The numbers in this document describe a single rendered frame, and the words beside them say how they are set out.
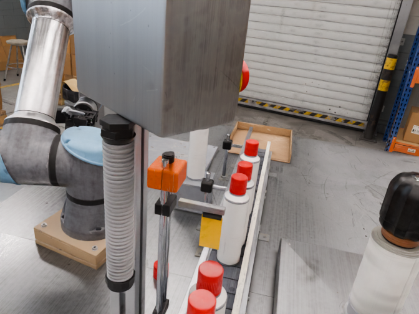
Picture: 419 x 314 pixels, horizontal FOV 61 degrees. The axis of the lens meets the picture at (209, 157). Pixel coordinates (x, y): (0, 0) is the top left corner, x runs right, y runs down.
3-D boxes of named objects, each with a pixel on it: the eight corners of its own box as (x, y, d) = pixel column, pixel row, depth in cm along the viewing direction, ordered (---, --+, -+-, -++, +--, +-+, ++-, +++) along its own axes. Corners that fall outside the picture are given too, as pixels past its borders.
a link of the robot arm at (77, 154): (115, 202, 78) (114, 147, 72) (50, 199, 76) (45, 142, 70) (123, 174, 88) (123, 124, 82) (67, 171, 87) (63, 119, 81)
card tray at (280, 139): (289, 163, 140) (291, 154, 138) (224, 152, 144) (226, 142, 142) (290, 137, 167) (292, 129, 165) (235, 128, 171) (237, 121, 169)
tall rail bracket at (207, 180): (222, 233, 95) (229, 178, 88) (196, 227, 96) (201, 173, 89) (224, 226, 98) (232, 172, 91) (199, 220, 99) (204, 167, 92)
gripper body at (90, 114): (91, 118, 111) (99, 105, 122) (63, 112, 110) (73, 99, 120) (90, 139, 114) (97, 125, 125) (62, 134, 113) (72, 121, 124)
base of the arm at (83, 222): (101, 248, 79) (101, 212, 74) (46, 228, 82) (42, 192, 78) (137, 213, 91) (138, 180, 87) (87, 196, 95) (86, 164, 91)
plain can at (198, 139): (202, 182, 100) (208, 113, 92) (184, 179, 101) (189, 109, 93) (206, 174, 105) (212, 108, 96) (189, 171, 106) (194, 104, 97)
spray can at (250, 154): (250, 218, 93) (262, 146, 85) (231, 214, 94) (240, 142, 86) (252, 208, 98) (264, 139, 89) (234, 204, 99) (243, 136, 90)
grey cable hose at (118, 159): (128, 297, 41) (126, 127, 32) (100, 290, 42) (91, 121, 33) (139, 276, 44) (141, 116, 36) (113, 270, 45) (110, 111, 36)
